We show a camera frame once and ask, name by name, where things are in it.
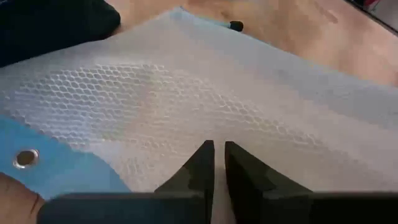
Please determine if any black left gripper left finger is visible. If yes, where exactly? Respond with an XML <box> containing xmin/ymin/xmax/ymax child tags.
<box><xmin>37</xmin><ymin>139</ymin><xmax>215</xmax><ymax>224</ymax></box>

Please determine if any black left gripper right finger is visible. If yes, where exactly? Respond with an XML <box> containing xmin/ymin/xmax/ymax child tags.
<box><xmin>224</xmin><ymin>141</ymin><xmax>398</xmax><ymax>224</ymax></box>

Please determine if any white mesh pouch blue trim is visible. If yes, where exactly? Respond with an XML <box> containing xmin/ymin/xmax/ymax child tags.
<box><xmin>0</xmin><ymin>6</ymin><xmax>398</xmax><ymax>224</ymax></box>

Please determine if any navy blue backpack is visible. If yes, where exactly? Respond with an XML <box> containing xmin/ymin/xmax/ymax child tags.
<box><xmin>0</xmin><ymin>0</ymin><xmax>121</xmax><ymax>68</ymax></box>

